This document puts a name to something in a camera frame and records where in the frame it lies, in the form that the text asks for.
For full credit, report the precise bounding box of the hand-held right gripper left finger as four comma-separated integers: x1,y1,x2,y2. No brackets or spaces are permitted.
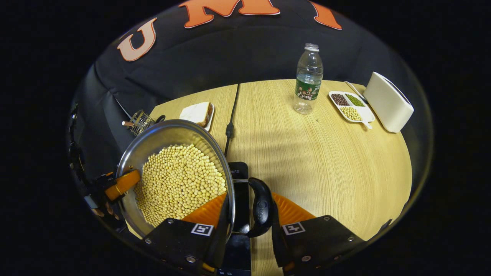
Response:
141,192,231,276

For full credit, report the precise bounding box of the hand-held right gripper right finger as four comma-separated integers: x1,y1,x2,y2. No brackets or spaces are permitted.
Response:
271,192,366,276

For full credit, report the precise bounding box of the steel pot with black handle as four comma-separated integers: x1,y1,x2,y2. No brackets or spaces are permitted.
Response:
116,119,275,240

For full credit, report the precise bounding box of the black induction cooktop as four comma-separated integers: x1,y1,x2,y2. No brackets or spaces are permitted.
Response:
216,161,252,276

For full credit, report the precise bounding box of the sandwich on white plate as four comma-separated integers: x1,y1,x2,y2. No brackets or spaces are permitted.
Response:
179,101,215,132

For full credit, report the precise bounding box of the small pile of soybeans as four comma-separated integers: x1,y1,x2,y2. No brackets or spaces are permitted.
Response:
340,106,363,122

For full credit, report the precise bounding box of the white divided bean dish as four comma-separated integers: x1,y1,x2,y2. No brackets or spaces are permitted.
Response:
328,90,376,130

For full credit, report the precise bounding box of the pile of green mung beans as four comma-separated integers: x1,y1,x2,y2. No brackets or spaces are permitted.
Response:
345,93,365,107

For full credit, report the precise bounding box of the white toaster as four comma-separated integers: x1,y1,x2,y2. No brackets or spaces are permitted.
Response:
363,71,415,133

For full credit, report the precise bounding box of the clear plastic water bottle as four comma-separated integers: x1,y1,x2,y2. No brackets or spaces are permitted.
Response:
293,43,324,115

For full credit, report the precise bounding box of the metal wire holder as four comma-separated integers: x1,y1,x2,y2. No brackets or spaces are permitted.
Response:
122,110,166,137

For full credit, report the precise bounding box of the black power cable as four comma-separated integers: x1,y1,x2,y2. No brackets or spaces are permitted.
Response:
223,83,241,158

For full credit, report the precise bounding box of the white toaster cable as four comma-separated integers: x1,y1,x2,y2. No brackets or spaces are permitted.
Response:
344,80,367,102

